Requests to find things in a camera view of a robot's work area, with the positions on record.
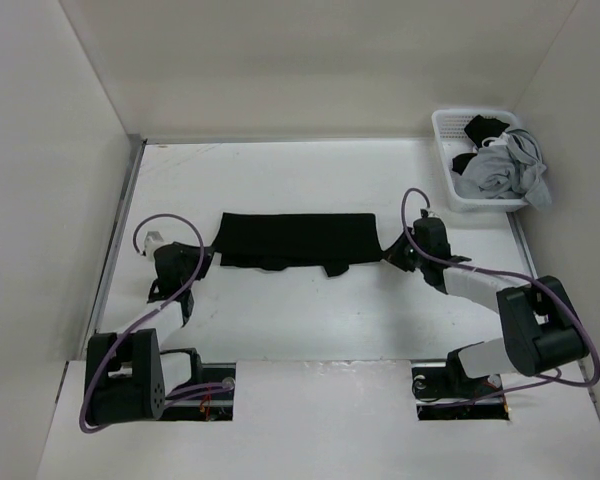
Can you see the white plastic laundry basket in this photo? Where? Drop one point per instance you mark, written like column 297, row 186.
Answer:
column 451, row 140

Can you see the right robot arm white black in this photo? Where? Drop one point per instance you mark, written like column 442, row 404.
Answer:
column 540, row 330

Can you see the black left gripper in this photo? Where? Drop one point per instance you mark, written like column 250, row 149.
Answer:
column 208, row 258

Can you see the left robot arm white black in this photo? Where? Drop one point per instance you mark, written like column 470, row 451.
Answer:
column 130, row 374

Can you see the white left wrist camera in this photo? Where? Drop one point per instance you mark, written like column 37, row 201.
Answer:
column 152, row 242

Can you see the black tank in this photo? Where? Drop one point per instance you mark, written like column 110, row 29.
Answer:
column 481, row 131
column 274, row 243

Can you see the grey tank top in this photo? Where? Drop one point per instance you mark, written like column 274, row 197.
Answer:
column 510, row 167

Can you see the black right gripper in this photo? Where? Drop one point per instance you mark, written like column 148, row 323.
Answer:
column 394, row 255

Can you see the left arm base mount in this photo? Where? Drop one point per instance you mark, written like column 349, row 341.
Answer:
column 208, row 400

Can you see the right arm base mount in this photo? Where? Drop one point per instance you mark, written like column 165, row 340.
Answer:
column 430, row 395

